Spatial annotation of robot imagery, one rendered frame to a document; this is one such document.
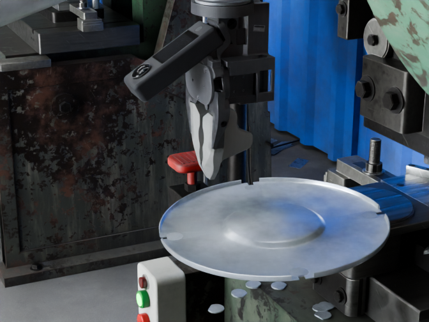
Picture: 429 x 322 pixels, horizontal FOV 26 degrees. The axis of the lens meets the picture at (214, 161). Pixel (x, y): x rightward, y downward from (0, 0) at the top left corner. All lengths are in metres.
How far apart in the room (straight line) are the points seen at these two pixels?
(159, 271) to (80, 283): 1.35
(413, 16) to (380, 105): 0.47
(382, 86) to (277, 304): 0.33
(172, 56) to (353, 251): 0.32
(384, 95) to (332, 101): 2.39
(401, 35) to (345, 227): 0.43
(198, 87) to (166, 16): 1.68
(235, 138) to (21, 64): 1.57
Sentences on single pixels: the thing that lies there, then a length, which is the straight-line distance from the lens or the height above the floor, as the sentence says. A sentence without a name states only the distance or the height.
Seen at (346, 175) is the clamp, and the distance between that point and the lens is 1.48.
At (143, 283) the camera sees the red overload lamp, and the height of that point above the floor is 0.61.
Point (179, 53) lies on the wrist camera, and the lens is 1.03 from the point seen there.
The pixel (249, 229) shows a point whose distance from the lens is 1.16.
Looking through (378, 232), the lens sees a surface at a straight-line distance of 1.17.
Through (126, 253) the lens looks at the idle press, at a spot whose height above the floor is 0.03.
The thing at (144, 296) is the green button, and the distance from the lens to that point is 1.42.
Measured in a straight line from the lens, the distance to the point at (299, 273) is 1.07.
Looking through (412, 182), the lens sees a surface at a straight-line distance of 1.35.
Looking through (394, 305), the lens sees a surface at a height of 0.69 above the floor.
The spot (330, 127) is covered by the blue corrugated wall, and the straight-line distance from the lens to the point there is 3.61.
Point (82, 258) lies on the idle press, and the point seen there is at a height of 0.03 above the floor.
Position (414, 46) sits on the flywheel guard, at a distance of 0.79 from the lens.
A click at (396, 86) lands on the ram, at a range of 1.18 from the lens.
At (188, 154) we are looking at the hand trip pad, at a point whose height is 0.76.
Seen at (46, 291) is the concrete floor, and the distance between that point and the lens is 2.72.
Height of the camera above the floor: 1.27
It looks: 20 degrees down
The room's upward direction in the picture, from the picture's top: straight up
